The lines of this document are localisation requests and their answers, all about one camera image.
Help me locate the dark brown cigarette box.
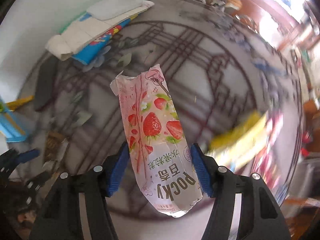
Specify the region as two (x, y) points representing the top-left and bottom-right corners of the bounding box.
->
(43, 131), (69, 172)

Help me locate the pink foil snack wrapper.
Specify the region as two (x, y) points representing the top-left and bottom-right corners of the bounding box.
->
(251, 112), (283, 191)

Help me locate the yellow torn carton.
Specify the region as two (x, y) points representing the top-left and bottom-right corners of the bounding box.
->
(206, 111), (269, 171)

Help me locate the pink strawberry Pocky box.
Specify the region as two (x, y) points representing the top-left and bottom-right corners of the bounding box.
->
(110, 64), (202, 218)

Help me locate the person's left hand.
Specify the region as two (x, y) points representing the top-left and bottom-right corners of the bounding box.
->
(16, 210), (36, 230)

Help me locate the blue yellow plastic toy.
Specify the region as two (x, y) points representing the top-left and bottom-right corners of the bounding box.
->
(1, 95), (34, 143)

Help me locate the stack of books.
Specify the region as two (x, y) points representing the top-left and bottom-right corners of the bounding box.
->
(45, 0), (155, 65)

